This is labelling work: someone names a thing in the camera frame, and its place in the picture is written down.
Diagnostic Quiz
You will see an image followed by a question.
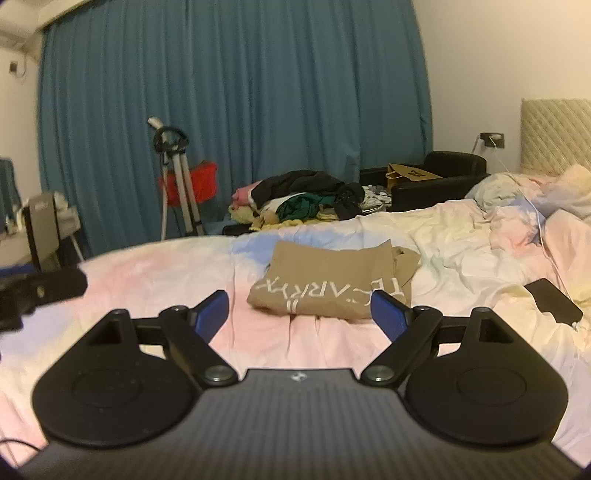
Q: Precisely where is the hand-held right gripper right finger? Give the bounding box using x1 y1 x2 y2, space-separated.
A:
359 289 514 387

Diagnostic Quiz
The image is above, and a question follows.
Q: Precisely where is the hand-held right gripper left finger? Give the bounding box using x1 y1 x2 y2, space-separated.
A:
88 290 239 387

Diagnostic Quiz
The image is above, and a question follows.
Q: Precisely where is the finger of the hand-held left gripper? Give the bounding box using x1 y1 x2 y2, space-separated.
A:
25 267 89 306

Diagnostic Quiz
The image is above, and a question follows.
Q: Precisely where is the tan shirt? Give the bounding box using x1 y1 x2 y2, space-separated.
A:
247 239 422 321

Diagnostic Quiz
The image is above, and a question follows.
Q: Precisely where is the pile of clothes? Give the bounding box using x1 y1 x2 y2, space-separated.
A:
249 170 365 220

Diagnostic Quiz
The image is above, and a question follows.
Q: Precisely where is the white side table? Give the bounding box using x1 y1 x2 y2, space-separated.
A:
55 208 86 261

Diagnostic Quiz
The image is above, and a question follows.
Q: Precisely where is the grey chair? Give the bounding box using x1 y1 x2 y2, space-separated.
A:
23 193 63 273

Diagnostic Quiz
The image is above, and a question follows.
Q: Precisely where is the pastel bed duvet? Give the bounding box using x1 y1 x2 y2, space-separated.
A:
0 172 591 467

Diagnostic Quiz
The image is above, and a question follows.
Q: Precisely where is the cream towel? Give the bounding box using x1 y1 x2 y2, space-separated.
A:
228 205 259 227

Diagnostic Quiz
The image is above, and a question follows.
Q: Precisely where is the yellow towel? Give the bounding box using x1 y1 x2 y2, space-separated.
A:
249 217 319 232

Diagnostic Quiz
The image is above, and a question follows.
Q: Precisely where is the wavy framed mirror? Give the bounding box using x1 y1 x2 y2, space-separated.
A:
0 157 21 222

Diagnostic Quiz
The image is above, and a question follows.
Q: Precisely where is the white printed cloth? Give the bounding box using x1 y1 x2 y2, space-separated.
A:
360 185 393 215

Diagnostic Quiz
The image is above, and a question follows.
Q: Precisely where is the pink cloth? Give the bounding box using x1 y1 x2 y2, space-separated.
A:
232 181 262 208

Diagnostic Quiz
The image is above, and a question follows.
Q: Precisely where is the garment steamer stand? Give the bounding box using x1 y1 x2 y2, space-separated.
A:
147 116 206 241

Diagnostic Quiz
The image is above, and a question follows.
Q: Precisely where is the green garment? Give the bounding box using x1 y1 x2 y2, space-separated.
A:
277 194 335 221

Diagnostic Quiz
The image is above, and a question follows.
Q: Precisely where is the brown paper bag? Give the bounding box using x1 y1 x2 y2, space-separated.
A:
385 163 443 190

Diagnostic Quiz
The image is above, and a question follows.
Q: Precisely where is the black sofa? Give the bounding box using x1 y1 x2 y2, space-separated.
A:
359 151 490 213

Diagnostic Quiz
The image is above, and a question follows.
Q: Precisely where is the black phone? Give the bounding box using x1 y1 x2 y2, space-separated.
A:
524 278 584 324

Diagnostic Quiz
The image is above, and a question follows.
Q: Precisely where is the pastel pillow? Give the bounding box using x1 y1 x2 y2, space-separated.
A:
465 172 555 213

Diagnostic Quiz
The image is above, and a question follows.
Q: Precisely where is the teal curtain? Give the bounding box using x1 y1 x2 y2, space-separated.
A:
36 0 435 257

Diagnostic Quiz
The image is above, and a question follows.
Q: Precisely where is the cream fluffy pillow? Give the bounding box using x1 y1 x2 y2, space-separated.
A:
545 164 591 217

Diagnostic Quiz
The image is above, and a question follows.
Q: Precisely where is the beige quilted headboard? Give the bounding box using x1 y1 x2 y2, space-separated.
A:
521 98 591 175

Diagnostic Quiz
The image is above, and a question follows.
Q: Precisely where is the white air conditioner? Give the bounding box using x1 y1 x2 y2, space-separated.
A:
0 25 44 52

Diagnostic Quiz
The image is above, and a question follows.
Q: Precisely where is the thin black cable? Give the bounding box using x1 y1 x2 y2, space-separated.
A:
0 438 47 452

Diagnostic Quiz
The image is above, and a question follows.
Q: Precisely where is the white charging cable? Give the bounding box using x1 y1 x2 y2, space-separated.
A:
471 136 585 330

